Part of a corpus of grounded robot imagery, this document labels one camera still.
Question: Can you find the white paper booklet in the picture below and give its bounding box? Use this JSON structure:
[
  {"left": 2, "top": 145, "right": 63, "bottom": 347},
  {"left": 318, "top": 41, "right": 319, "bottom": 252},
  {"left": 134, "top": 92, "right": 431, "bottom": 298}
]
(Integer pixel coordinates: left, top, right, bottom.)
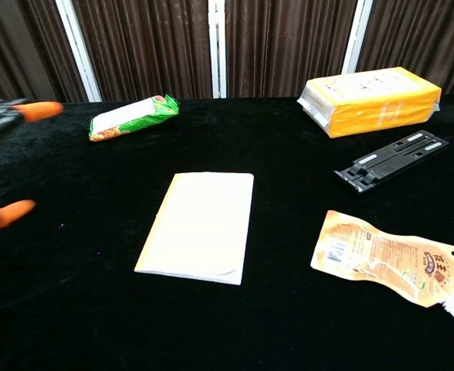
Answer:
[{"left": 134, "top": 172, "right": 255, "bottom": 287}]

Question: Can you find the green white snack packet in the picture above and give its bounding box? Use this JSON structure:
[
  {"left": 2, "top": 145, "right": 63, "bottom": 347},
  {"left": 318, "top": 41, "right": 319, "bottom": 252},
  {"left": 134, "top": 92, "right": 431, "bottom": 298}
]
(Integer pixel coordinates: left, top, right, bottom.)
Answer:
[{"left": 88, "top": 93, "right": 181, "bottom": 143}]

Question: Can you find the black velvet tablecloth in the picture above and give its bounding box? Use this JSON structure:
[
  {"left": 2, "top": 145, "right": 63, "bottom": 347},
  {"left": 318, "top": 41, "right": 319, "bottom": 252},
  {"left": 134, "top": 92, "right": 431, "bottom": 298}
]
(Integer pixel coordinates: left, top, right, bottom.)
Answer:
[{"left": 0, "top": 94, "right": 454, "bottom": 371}]

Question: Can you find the brown pleated curtain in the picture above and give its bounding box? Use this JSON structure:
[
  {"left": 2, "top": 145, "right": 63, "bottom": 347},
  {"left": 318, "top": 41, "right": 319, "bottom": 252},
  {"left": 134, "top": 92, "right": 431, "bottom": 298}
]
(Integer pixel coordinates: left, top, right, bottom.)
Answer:
[
  {"left": 0, "top": 0, "right": 90, "bottom": 104},
  {"left": 224, "top": 0, "right": 358, "bottom": 98},
  {"left": 71, "top": 0, "right": 214, "bottom": 102},
  {"left": 356, "top": 0, "right": 454, "bottom": 95}
]

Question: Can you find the black folding phone stand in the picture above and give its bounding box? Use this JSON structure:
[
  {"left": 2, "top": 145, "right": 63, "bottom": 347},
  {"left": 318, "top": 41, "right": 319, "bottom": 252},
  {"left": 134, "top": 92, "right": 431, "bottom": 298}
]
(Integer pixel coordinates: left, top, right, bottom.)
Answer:
[{"left": 332, "top": 129, "right": 450, "bottom": 194}]

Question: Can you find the yellow tissue pack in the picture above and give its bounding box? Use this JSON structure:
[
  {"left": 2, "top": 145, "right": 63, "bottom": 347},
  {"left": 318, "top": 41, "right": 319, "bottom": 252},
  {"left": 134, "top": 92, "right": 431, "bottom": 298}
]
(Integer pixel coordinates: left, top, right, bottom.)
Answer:
[{"left": 296, "top": 66, "right": 443, "bottom": 139}]

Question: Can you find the orange spout pouch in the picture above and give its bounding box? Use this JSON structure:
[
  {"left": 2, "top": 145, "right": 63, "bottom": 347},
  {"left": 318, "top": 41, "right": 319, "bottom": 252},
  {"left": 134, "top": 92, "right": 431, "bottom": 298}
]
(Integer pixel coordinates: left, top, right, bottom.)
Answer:
[{"left": 310, "top": 209, "right": 454, "bottom": 324}]

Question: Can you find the white frame post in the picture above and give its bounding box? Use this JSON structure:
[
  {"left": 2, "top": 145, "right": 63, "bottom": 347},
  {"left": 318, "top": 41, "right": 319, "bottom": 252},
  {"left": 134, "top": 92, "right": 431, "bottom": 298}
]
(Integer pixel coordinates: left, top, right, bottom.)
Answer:
[
  {"left": 54, "top": 0, "right": 103, "bottom": 103},
  {"left": 207, "top": 0, "right": 228, "bottom": 99},
  {"left": 340, "top": 0, "right": 374, "bottom": 75}
]

